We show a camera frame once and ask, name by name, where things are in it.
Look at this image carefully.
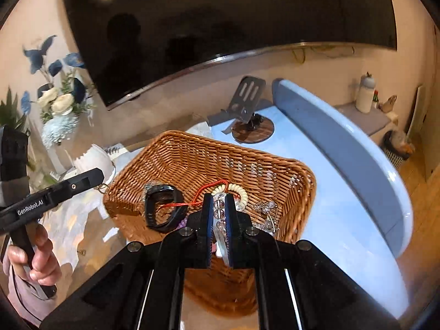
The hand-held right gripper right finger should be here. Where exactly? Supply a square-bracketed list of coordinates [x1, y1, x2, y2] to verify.
[225, 195, 403, 330]

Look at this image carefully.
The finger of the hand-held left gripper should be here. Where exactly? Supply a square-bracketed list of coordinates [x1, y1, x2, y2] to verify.
[48, 167, 105, 205]

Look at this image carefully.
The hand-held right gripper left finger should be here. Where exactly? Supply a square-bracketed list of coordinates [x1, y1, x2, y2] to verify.
[39, 193, 215, 330]

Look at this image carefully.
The clear crystal bead bracelet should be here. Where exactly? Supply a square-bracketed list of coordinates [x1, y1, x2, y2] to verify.
[212, 192, 230, 266]

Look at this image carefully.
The silver metal hair clip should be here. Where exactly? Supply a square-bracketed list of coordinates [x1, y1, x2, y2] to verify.
[254, 213, 277, 238]

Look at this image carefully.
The brown wicker basket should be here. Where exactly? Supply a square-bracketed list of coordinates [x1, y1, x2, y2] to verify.
[103, 130, 317, 317]

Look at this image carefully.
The person's left forearm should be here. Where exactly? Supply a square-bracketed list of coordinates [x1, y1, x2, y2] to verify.
[0, 265, 50, 328]

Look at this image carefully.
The person's left hand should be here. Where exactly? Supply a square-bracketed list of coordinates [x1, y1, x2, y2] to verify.
[3, 223, 62, 287]

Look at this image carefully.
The white ribbed vase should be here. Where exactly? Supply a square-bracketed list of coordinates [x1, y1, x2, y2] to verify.
[73, 144, 116, 184]

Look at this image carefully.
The green leafy plant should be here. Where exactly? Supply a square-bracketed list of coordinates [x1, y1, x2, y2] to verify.
[0, 87, 31, 134]

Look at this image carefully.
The black wristwatch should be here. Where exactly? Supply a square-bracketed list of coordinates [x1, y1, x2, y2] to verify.
[144, 183, 185, 232]

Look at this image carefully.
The artificial flower bouquet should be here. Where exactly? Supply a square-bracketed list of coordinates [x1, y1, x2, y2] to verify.
[21, 35, 97, 148]

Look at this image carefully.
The metal tablet stand wooden base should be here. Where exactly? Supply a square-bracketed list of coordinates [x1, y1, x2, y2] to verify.
[207, 76, 276, 143]

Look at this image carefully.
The light blue curved backboard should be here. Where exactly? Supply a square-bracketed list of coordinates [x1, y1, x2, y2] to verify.
[271, 78, 414, 258]

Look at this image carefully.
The side shelf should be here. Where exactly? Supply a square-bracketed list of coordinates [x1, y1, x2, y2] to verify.
[335, 103, 399, 137]

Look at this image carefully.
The patterned waste bin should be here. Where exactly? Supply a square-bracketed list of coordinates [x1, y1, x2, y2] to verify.
[382, 130, 416, 169]

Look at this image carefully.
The white bottle with lid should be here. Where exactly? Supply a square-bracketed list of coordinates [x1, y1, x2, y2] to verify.
[356, 72, 376, 113]

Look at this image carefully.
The small tan bag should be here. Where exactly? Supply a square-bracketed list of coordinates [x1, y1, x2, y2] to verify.
[380, 95, 398, 113]

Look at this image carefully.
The black flat television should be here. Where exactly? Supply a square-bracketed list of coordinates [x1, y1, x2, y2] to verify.
[59, 0, 397, 111]

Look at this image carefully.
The white leaning panel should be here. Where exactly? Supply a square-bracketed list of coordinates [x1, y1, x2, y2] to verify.
[411, 84, 427, 138]

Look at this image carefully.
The cream bead bracelet red cord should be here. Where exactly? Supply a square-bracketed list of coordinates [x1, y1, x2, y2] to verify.
[161, 180, 249, 214]

